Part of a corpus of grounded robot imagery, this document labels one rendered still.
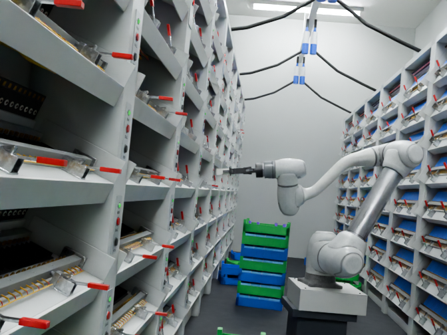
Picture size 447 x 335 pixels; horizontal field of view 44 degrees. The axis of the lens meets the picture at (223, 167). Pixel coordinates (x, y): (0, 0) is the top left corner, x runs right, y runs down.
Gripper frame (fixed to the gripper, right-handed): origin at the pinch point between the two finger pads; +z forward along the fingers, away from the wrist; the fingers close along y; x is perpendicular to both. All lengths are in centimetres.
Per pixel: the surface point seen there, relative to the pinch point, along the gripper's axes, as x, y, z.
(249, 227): -33, 86, -10
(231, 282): -79, 161, 7
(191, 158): 5.4, -27.2, 12.3
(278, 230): -36, 84, -29
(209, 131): 25, 43, 9
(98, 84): 8, -182, 10
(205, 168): 4.4, 42.8, 12.8
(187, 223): -23.7, -27.3, 15.0
